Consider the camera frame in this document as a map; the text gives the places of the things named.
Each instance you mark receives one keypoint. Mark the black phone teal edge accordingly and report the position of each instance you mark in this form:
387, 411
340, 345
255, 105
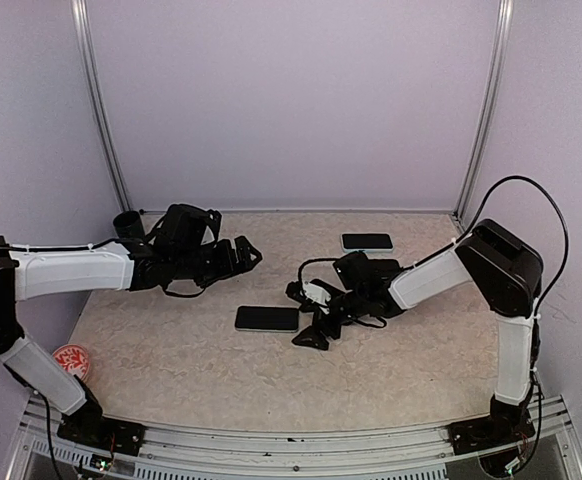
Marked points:
367, 241

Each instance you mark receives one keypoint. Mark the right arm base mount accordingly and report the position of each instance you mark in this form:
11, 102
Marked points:
505, 424

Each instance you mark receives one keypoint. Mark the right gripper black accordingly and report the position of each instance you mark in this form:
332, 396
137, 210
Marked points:
321, 340

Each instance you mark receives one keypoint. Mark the left aluminium frame post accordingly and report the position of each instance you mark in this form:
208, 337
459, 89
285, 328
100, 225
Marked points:
79, 10

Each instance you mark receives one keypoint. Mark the aluminium frame post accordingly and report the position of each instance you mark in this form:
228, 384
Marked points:
79, 10
488, 108

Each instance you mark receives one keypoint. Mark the right aluminium frame post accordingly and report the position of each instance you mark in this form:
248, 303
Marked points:
488, 108

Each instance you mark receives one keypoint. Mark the light blue phone case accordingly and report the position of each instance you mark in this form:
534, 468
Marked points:
367, 243

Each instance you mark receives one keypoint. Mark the front aluminium rail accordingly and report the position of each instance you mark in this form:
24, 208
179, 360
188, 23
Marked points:
417, 452

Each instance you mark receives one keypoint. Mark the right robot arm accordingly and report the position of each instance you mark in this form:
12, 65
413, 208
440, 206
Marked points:
505, 270

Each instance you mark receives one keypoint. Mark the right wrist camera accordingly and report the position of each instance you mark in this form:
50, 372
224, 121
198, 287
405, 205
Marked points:
308, 292

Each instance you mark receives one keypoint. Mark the red patterned round coaster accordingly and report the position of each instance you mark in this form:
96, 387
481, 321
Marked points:
74, 359

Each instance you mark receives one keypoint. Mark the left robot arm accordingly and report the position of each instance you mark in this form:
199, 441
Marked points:
184, 244

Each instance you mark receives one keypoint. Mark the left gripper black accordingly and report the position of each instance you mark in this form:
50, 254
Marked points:
229, 266

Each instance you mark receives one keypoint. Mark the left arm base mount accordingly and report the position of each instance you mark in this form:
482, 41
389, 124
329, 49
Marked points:
88, 426

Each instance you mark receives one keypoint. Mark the dark green mug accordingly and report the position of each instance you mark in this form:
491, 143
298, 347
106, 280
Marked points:
128, 225

